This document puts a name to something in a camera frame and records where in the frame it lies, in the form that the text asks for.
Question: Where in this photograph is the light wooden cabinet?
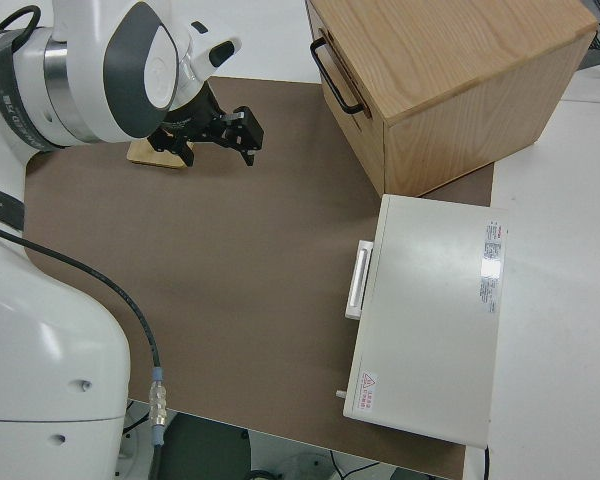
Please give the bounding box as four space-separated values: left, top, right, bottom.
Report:
304 0 599 199

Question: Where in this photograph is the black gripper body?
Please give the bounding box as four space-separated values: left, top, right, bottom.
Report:
148 88 267 152

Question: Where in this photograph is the black cabinet handle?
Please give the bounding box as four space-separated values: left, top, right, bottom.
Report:
309 38 372 117

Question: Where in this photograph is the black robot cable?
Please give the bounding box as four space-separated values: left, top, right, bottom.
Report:
0 4 170 480

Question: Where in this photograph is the brown table mat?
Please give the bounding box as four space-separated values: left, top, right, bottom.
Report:
22 75 496 474

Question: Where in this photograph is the white oven door handle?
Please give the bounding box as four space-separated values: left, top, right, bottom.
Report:
343 240 376 321

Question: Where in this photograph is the small wooden block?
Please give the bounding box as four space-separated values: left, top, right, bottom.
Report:
126 139 197 172

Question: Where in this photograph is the white toaster oven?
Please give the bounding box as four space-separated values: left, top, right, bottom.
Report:
333 193 511 449

